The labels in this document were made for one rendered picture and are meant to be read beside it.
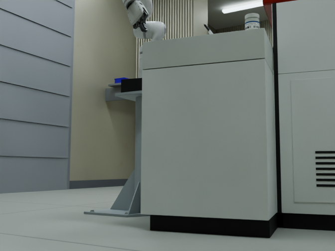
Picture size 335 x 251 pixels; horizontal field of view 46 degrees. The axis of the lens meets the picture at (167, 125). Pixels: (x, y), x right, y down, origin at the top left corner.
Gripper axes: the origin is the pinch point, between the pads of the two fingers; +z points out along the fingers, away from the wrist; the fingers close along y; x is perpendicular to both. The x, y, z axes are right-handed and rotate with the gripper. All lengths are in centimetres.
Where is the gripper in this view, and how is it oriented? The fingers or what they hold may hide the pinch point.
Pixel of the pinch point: (143, 28)
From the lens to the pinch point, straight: 206.8
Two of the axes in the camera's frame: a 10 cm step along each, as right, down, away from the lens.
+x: -6.7, -0.6, -7.4
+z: 3.7, 8.4, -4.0
